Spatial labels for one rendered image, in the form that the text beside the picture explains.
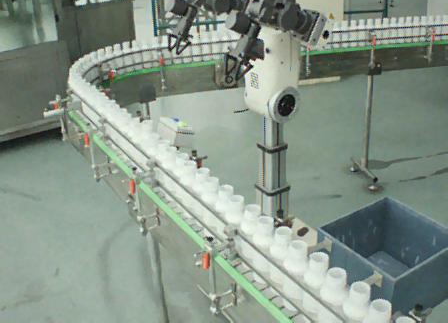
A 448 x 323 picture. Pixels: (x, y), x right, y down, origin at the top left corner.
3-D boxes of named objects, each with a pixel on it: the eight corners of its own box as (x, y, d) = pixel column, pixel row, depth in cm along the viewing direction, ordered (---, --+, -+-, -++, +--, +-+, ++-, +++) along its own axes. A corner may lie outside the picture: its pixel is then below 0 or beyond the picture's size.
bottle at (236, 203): (235, 244, 136) (232, 190, 129) (254, 251, 133) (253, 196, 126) (222, 256, 132) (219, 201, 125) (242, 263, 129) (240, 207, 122)
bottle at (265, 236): (279, 270, 125) (280, 214, 118) (276, 286, 120) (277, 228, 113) (255, 268, 126) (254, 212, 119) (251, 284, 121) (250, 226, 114)
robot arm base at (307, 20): (305, 9, 192) (293, 38, 193) (290, 1, 187) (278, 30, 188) (321, 13, 185) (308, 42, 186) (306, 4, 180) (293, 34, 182)
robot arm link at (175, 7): (206, -5, 208) (196, -7, 214) (183, -16, 201) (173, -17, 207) (195, 22, 209) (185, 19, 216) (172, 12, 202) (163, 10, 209)
